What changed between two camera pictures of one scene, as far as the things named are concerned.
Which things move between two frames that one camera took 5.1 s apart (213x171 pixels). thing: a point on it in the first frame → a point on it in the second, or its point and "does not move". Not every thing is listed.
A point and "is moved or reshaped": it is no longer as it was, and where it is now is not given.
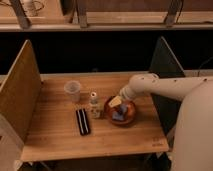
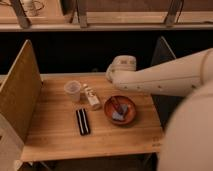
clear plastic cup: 72,91 does not move
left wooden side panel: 21,93 does not move
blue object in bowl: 121,113 does not move
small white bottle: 94,109 is moved or reshaped
